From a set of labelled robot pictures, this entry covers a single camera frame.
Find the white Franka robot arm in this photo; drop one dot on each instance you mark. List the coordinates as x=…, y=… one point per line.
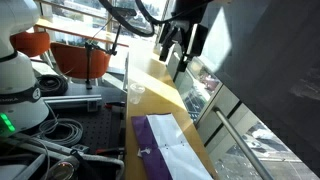
x=18, y=76

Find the metal window handrail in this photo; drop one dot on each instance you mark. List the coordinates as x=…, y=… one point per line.
x=240, y=143

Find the round metal dial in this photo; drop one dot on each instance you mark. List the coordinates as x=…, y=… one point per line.
x=63, y=170

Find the aluminium extrusion rail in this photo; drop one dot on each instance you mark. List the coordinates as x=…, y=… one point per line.
x=73, y=99

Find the orange bowl-shaped object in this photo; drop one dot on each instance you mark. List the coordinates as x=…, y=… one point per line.
x=75, y=60

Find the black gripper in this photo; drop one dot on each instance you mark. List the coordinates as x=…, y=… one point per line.
x=190, y=11

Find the black perforated breadboard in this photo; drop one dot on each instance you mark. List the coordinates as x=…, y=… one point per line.
x=100, y=126

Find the small orange chair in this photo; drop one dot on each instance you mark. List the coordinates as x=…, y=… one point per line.
x=30, y=43

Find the grey padded tube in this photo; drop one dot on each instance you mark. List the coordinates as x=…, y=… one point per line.
x=96, y=160

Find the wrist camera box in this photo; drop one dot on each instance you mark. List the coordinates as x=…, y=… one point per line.
x=199, y=38

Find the purple cloth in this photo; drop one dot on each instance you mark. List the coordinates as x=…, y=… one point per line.
x=173, y=150

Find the clear plastic cup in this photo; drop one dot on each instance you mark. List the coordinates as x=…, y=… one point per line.
x=136, y=93

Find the wooden handrail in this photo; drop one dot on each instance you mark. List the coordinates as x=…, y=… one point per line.
x=76, y=33

